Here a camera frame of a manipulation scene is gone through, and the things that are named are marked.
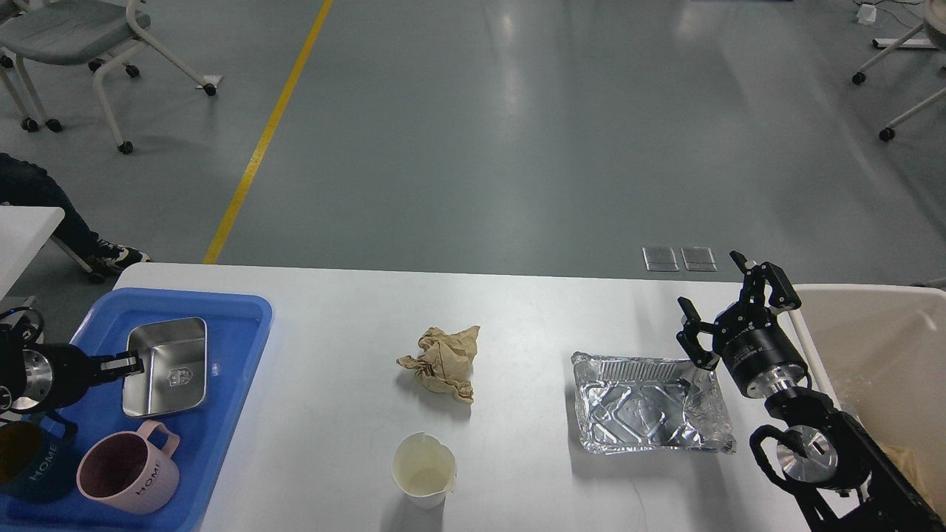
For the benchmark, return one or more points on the white paper cup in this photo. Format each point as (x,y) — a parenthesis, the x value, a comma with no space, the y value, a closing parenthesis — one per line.
(424,469)

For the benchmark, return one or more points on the crumpled brown paper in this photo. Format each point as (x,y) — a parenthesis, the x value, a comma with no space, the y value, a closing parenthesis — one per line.
(445,364)

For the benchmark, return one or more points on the grey office chair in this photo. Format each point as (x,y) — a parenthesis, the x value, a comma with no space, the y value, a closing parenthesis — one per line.
(80,32)

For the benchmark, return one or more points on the right floor outlet plate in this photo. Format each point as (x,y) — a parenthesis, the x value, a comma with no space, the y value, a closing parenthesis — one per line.
(699,259)

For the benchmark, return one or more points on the beige plastic bin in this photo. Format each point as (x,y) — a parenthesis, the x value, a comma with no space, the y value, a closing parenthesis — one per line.
(882,348)

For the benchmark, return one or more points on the left floor outlet plate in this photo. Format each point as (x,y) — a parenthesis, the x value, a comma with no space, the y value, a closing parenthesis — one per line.
(660,259)

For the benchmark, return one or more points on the blue plastic tray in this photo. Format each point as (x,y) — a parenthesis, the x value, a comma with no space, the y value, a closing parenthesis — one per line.
(238,326)

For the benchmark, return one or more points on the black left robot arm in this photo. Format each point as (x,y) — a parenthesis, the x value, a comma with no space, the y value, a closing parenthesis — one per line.
(21,327)

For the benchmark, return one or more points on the stainless steel tray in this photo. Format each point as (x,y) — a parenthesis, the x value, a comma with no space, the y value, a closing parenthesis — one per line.
(174,355)

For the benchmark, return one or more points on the aluminium foil tray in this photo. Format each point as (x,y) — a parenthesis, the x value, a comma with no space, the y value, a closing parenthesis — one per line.
(639,404)

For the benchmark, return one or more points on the dark blue home mug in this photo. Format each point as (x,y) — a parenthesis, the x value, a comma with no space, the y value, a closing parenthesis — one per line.
(38,457)

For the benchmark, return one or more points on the floor outlet plate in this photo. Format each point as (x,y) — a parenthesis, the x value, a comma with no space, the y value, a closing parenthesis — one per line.
(699,259)
(660,259)

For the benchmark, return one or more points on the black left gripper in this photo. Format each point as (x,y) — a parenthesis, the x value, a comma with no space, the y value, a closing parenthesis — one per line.
(58,375)

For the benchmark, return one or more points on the pink home mug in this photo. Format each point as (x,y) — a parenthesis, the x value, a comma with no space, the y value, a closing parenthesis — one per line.
(132,471)

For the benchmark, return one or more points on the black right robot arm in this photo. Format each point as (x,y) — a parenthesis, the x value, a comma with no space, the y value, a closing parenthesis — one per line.
(837,473)

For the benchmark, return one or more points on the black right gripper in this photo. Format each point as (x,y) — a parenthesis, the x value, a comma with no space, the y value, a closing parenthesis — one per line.
(746,335)

